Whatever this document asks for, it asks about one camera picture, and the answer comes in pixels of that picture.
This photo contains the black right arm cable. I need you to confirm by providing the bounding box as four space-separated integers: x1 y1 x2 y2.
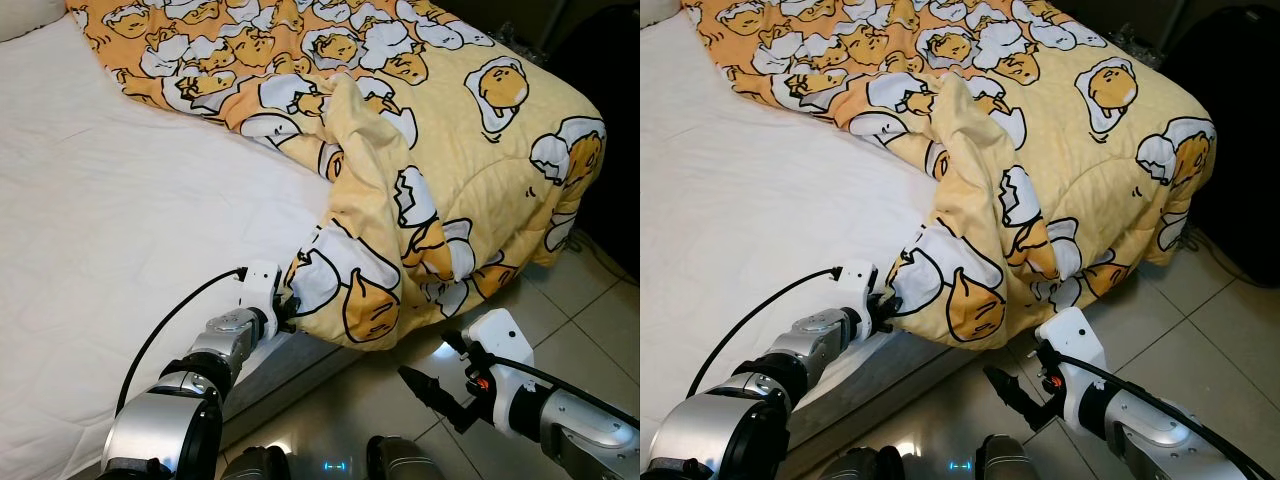
1045 345 1279 479
462 345 641 406

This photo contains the dark grey robot left leg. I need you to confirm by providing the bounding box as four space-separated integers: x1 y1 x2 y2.
220 447 291 480
815 447 901 480

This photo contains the dark grey robot leg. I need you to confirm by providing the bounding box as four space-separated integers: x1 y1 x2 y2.
975 435 1051 480
220 447 291 480
815 447 901 480
365 435 446 480

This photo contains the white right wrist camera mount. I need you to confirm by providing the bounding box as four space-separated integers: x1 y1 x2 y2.
462 309 538 413
1035 307 1108 406

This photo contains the orange egg cartoon blanket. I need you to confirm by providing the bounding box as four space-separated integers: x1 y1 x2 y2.
680 0 1219 346
65 0 608 351

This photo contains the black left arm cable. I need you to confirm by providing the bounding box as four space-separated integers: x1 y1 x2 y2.
686 266 846 399
116 266 249 416

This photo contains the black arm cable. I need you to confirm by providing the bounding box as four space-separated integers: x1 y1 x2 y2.
462 345 641 406
1045 345 1279 479
116 266 249 416
686 266 846 399

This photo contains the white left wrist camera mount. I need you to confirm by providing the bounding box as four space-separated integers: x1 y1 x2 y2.
838 262 879 323
240 262 284 326

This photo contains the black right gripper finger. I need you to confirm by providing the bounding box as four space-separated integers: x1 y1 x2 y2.
397 365 460 410
1010 399 1059 432
982 364 1046 409
427 401 476 434

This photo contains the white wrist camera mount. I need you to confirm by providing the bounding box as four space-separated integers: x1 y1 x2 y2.
240 262 284 326
1035 307 1108 406
838 262 879 323
462 309 538 413

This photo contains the dark grey robot right leg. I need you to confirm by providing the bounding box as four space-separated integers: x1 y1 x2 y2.
975 435 1051 480
365 435 446 480

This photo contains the grey bed base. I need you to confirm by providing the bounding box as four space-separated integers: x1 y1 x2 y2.
220 330 356 451
790 330 951 471

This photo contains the white quilted mattress pad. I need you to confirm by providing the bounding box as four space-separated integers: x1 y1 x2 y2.
0 15 336 480
640 12 941 471

